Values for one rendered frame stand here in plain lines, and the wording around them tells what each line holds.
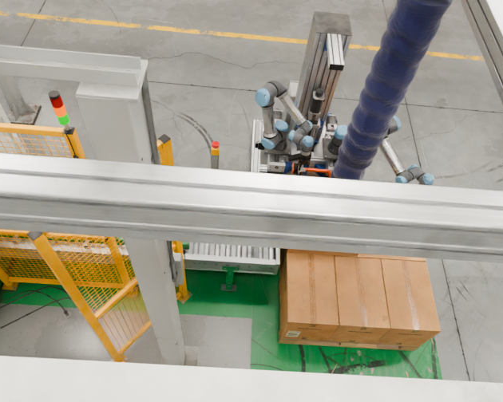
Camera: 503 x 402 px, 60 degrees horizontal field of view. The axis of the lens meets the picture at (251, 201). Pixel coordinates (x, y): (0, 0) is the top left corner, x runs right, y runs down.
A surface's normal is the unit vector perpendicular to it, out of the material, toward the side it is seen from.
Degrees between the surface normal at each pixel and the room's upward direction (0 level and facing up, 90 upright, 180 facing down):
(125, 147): 90
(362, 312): 0
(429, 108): 0
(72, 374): 0
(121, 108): 90
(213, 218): 90
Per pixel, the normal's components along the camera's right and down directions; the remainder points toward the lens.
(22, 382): 0.08, -0.56
